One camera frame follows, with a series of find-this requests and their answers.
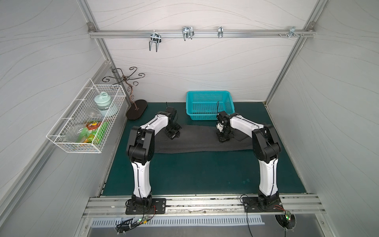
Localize white slotted cable duct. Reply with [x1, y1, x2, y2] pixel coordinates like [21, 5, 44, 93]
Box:
[91, 215, 265, 228]

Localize metal loop hook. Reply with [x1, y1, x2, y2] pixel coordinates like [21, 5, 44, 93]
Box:
[182, 26, 194, 41]

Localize metal bracket hook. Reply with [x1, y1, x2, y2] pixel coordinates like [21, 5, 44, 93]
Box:
[278, 27, 305, 39]

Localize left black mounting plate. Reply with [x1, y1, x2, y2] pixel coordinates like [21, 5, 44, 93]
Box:
[125, 197, 166, 215]

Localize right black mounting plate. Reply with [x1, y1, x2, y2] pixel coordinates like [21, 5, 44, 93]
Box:
[242, 197, 284, 213]

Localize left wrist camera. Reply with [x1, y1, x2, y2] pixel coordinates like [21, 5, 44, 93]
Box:
[166, 106, 177, 123]

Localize clear plastic bag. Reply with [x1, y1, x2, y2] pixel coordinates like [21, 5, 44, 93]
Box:
[62, 108, 103, 143]

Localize teal plastic basket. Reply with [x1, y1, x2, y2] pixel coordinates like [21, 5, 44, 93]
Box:
[186, 91, 235, 120]

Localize white wire wall basket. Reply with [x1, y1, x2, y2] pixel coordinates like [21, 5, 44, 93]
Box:
[46, 79, 126, 154]

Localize metal double hook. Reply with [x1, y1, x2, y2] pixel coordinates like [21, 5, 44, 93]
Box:
[149, 33, 161, 52]

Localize pale green lidded jar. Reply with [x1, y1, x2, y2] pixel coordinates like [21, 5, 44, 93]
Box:
[94, 92, 112, 111]

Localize left circuit board with wires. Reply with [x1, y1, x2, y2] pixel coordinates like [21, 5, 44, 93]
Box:
[115, 216, 150, 234]

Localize right circuit board in hole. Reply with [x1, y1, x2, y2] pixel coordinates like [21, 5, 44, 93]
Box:
[275, 213, 296, 230]

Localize colourful snack packet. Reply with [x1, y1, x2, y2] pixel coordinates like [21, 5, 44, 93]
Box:
[77, 121, 109, 145]

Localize small metal clip hook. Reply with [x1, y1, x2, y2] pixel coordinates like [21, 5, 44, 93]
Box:
[218, 26, 224, 39]

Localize dark grey long pants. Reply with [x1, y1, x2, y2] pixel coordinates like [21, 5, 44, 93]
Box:
[155, 125, 253, 154]

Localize black mounting plate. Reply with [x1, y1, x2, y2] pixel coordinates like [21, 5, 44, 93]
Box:
[125, 197, 166, 215]
[242, 197, 284, 213]

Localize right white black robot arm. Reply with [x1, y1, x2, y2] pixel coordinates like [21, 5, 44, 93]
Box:
[216, 111, 281, 210]

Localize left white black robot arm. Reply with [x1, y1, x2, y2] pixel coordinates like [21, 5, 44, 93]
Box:
[126, 107, 182, 208]

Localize ornate metal hook stand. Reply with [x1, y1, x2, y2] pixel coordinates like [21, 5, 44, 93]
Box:
[112, 66, 148, 120]

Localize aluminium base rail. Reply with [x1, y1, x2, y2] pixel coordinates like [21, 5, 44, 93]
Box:
[83, 194, 326, 218]

